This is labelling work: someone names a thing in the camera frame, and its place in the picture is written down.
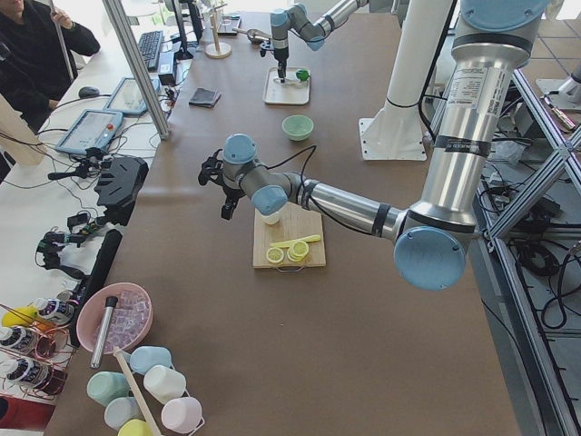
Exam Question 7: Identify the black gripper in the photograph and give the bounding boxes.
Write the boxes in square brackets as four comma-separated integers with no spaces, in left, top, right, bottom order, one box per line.
[260,38,289,84]
[198,149,245,221]

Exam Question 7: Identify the white ceramic spoon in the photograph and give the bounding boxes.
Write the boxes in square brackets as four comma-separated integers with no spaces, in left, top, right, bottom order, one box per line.
[272,77,307,87]

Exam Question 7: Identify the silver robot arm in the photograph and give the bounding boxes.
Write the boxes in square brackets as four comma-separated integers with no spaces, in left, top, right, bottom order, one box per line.
[198,1,547,291]
[260,0,369,83]

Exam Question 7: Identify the mint green bowl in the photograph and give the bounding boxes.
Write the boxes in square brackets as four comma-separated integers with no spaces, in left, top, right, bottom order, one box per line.
[281,114,314,142]

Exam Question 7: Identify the pink bowl of ice cubes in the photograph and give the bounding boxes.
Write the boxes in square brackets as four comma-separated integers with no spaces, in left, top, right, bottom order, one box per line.
[76,282,153,354]

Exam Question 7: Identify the cream rabbit print tray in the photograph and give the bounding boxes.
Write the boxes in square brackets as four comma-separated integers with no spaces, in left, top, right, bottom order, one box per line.
[262,67,311,105]

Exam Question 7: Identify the wooden mug tree stand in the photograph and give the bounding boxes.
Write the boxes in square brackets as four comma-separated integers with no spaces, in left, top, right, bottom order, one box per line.
[204,1,231,59]

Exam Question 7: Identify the single lemon slice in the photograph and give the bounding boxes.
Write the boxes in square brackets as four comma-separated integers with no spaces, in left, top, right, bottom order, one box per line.
[265,247,285,264]

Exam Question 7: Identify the bamboo cutting board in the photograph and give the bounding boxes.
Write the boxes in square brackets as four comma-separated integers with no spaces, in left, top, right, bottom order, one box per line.
[252,203,326,270]

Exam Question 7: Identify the grey folded cloth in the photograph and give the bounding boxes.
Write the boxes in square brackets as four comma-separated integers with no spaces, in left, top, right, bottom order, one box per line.
[188,87,222,108]

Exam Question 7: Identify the stacked lemon slices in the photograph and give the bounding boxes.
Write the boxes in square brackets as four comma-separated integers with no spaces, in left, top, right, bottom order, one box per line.
[287,242,310,263]

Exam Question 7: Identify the yellow plastic knife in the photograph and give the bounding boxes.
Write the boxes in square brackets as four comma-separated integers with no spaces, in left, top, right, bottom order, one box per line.
[270,234,321,248]

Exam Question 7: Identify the black long bar device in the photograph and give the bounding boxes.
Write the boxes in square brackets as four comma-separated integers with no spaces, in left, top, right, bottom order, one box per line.
[69,229,123,348]

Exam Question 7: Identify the black keyboard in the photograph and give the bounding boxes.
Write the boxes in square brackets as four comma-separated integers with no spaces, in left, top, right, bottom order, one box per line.
[137,31,163,71]

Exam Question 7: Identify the blue teach pendant far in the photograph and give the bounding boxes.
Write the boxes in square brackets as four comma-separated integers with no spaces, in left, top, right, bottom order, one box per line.
[103,77,147,117]

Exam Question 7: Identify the blue teach pendant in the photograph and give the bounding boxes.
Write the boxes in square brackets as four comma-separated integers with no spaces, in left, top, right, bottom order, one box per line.
[103,77,147,117]
[54,109,123,155]

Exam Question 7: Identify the blue teach pendant near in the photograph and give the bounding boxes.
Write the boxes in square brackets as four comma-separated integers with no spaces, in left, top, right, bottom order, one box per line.
[54,109,123,155]

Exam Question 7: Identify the black computer mouse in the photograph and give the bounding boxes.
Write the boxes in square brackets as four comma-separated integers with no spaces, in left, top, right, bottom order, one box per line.
[78,86,101,99]

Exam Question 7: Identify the light blue cup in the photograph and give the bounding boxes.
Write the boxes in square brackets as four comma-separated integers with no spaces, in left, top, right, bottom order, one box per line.
[129,346,172,375]

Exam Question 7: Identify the wooden stick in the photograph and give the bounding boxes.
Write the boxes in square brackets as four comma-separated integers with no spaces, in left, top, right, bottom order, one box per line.
[113,347,162,436]

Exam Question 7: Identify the white cup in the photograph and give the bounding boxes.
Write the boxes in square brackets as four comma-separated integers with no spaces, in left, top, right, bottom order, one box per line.
[143,365,186,404]

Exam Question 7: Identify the small bottle with label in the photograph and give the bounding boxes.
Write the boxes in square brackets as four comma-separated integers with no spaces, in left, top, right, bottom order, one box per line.
[32,298,74,326]

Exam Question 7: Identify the pink cup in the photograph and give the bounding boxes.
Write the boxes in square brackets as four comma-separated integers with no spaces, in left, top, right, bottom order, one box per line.
[161,397,203,434]

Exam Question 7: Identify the green cup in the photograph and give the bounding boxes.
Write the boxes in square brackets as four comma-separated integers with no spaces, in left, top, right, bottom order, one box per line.
[86,372,130,407]

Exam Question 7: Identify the grey blue cup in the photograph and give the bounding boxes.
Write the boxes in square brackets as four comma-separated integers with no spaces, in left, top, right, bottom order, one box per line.
[103,397,143,431]

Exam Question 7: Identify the person in black sweater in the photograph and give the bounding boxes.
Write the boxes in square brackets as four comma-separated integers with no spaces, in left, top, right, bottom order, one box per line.
[1,1,100,131]

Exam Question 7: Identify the yellow cup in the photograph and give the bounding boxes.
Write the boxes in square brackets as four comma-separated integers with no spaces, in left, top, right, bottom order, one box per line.
[117,419,153,436]

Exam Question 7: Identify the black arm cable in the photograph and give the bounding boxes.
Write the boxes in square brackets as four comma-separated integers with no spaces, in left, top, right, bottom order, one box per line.
[267,144,319,210]

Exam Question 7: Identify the black camera stand bracket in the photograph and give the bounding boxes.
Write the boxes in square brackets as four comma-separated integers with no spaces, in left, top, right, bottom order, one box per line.
[94,156,149,225]

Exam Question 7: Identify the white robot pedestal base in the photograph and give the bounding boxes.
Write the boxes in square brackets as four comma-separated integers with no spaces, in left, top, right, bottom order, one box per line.
[359,0,456,161]

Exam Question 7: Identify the aluminium frame post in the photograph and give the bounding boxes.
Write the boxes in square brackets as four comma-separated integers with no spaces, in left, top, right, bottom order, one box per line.
[102,0,170,141]

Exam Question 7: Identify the aluminium frame truss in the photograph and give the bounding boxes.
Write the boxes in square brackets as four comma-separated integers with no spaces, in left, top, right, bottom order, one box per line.
[474,60,580,435]

